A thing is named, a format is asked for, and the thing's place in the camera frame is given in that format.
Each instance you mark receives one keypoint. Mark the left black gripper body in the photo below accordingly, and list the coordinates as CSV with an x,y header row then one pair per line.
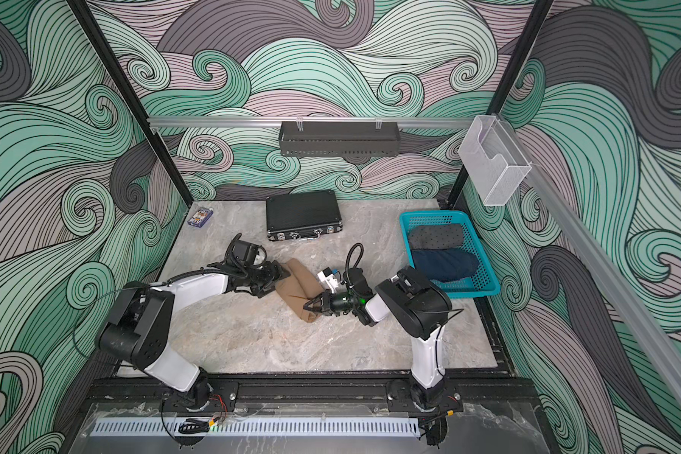
x,y
259,280

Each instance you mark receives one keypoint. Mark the teal plastic basket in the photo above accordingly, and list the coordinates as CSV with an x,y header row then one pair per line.
x,y
484,282

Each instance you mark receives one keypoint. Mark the clear mesh wall holder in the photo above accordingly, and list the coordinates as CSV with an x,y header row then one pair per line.
x,y
494,159

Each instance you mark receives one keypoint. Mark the white slotted cable duct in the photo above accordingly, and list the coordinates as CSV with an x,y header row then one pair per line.
x,y
383,427

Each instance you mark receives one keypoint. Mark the tan brown skirt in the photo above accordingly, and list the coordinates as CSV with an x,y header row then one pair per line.
x,y
298,289

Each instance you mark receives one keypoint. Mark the aluminium back rail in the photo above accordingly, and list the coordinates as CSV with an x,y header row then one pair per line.
x,y
234,121

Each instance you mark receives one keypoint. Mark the purple card box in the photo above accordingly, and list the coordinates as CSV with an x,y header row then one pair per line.
x,y
200,217

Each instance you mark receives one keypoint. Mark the grey polka dot skirt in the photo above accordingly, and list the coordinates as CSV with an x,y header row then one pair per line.
x,y
436,237

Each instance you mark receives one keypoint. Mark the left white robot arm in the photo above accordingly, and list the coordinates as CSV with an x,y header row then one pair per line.
x,y
136,329

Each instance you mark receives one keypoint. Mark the black corner post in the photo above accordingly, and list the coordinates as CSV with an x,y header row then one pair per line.
x,y
92,30
520,54

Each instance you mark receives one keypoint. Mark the black right corner post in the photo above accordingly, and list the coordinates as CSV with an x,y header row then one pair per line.
x,y
520,54

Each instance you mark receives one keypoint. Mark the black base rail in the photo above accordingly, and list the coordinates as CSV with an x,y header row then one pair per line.
x,y
393,391

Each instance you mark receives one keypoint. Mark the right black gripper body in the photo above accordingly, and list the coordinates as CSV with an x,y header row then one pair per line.
x,y
340,303

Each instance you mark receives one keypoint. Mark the dark blue denim skirt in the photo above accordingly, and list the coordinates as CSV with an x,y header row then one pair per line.
x,y
445,265

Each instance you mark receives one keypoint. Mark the black left corner post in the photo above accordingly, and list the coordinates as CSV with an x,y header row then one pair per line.
x,y
92,30

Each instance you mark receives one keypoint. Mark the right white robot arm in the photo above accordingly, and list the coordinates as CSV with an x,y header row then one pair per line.
x,y
417,305

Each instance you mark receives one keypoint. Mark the black hard case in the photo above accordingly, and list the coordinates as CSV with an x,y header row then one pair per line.
x,y
303,215

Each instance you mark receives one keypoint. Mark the aluminium side rail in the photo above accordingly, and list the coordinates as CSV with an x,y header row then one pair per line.
x,y
654,342

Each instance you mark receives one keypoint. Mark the grey perforated wall shelf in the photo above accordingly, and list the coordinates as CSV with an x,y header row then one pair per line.
x,y
355,140

